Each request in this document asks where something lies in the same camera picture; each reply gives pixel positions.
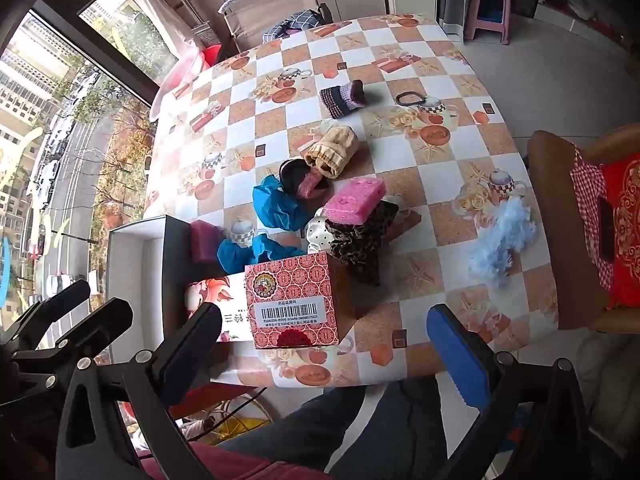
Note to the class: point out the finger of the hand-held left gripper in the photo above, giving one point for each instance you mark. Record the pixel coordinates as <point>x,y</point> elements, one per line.
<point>55,300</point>
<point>107,315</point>

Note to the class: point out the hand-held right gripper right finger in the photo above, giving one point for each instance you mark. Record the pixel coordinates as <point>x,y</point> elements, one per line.
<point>460,355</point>

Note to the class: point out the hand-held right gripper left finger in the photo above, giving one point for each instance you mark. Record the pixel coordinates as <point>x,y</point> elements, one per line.
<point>192,355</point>

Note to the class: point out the grey storage box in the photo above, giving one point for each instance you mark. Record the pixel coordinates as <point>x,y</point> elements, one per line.
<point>135,265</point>

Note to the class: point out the blue cloth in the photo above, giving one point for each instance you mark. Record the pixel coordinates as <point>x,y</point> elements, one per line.
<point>275,207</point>
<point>235,260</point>

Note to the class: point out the dark pink cloth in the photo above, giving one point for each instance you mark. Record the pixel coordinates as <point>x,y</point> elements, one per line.
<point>205,241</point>

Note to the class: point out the red patterned cardboard box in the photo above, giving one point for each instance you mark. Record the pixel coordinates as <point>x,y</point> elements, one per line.
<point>295,300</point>

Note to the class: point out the light blue fluffy scrunchie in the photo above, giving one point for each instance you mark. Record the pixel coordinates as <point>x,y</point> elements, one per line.
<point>500,245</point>

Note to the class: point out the leopard print scrunchie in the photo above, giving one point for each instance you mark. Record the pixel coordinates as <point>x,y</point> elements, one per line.
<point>360,250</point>

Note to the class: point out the white polka dot scrunchie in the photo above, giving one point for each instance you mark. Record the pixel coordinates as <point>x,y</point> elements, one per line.
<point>317,235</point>

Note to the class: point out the pink sponge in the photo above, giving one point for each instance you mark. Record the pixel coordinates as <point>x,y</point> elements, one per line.
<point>356,200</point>

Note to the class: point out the black and pink sock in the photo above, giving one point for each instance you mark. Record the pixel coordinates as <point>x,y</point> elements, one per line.
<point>305,185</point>

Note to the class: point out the beige knitted sock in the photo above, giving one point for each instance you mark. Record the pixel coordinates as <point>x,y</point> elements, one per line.
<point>335,152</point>

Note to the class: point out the purple striped sock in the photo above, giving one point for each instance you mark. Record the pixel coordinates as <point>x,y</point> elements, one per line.
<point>340,99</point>

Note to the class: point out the orange flower print box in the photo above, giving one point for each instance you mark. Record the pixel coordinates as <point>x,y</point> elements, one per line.
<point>225,320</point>

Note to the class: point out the red plastic stool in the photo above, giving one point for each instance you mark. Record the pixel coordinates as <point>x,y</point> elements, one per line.
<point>200,410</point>

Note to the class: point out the yellow plastic toy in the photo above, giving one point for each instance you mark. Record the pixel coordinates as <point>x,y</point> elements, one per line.
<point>240,424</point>

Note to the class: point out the person's maroon garment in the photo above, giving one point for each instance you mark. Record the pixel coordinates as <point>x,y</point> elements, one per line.
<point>240,465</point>

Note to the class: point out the person's legs in jeans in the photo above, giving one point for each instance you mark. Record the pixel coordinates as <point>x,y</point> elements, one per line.
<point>350,435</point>

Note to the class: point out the cream leather sofa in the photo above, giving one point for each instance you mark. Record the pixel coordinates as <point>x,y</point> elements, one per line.
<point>607,385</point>

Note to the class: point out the brown chair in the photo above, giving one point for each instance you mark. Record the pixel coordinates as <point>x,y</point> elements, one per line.
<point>550,210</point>

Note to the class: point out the checkered patterned tablecloth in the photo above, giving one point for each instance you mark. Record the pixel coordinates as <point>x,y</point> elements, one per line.
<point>440,170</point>

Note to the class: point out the red gold patterned cushion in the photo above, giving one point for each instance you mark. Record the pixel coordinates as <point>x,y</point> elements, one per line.
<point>627,240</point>

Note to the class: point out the red checked cloth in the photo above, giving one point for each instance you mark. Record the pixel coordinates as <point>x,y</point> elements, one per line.
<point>587,195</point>

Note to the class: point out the pink translucent basin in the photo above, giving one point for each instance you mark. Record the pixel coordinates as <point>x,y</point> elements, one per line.
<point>180,72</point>

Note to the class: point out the red plastic basin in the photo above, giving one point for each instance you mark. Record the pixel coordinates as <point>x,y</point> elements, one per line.
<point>212,55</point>

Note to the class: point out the woven basket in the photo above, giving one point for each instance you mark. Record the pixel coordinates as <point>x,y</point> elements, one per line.
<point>204,32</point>

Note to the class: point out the pink plastic stool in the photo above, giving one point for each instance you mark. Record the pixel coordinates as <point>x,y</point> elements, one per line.
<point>472,20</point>

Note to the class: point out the folding chair plaid cloth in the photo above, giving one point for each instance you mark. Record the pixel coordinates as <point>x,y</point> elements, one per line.
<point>260,15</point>

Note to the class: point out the dark plaid cloth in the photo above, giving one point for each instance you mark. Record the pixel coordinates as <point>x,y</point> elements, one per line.
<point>295,22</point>

